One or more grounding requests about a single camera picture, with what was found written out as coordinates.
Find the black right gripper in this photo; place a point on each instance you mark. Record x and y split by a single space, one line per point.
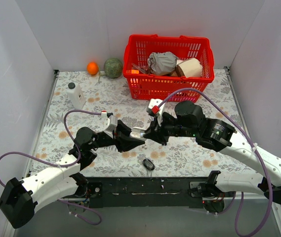
161 129

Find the red plastic shopping basket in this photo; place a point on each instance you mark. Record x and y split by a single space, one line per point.
146 87

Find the white earbud charging case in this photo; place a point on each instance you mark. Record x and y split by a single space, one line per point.
135 133

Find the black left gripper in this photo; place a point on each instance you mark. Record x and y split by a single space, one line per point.
117 138

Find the white bottle black cap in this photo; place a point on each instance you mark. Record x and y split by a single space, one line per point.
76 96

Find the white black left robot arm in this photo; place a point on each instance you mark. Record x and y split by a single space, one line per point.
21 199

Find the clear plastic snack wrapper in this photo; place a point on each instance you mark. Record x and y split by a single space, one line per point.
144 69

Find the green melon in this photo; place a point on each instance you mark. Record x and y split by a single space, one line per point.
113 68

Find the beige paper roll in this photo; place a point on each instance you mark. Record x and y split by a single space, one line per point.
188 68

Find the black earbud charging case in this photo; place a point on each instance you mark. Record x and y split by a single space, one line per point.
148 164

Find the crumpled grey bag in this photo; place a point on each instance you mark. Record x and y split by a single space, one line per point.
161 64

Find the orange fruit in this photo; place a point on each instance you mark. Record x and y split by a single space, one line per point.
92 68

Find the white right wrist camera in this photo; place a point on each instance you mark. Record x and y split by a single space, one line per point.
155 109

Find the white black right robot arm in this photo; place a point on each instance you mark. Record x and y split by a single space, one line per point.
216 135

